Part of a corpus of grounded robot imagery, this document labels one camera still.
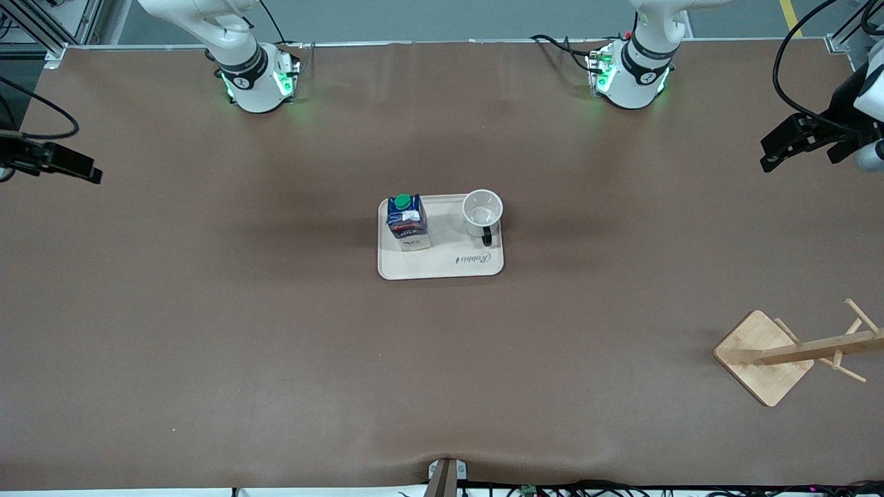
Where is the white smiley mug black handle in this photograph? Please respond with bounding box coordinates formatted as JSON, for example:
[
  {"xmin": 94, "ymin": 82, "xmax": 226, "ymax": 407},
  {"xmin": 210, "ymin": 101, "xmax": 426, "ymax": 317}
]
[{"xmin": 461, "ymin": 189, "xmax": 503, "ymax": 248}]

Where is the blue milk carton green cap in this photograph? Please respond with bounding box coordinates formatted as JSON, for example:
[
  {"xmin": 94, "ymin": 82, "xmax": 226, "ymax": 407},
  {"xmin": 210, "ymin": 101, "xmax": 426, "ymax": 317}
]
[{"xmin": 385, "ymin": 193, "xmax": 431, "ymax": 252}]

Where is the cream rectangular Rabbit tray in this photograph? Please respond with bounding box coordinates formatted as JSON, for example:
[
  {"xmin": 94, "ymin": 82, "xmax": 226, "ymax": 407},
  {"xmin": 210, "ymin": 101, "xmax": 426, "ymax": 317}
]
[{"xmin": 377, "ymin": 193, "xmax": 505, "ymax": 281}]

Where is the wooden mug tree stand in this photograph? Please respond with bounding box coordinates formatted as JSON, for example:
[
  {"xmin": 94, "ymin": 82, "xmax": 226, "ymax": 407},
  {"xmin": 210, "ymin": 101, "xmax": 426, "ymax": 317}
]
[{"xmin": 713, "ymin": 298, "xmax": 884, "ymax": 408}]

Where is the aluminium frame profile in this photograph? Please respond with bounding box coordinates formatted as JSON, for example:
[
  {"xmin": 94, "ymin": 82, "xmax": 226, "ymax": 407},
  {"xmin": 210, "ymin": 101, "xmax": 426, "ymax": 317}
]
[
  {"xmin": 0, "ymin": 0, "xmax": 106, "ymax": 70},
  {"xmin": 825, "ymin": 0, "xmax": 884, "ymax": 55}
]

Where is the black base power cable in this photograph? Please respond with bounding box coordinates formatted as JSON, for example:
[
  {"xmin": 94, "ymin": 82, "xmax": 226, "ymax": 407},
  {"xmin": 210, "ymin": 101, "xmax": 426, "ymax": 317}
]
[
  {"xmin": 530, "ymin": 33, "xmax": 598, "ymax": 72},
  {"xmin": 259, "ymin": 0, "xmax": 289, "ymax": 46}
]

